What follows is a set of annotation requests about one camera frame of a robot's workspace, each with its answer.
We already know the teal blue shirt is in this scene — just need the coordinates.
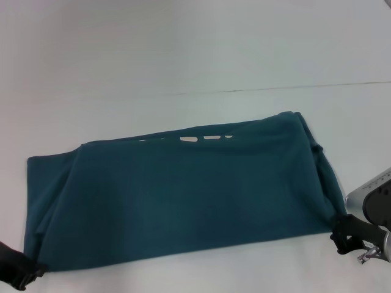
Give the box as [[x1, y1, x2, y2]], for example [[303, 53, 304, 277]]
[[26, 112, 348, 272]]

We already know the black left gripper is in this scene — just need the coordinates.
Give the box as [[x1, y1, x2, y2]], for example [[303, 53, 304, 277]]
[[0, 241, 49, 291]]

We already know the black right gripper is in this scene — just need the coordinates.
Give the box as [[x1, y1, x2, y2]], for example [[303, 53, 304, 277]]
[[329, 214, 389, 255]]

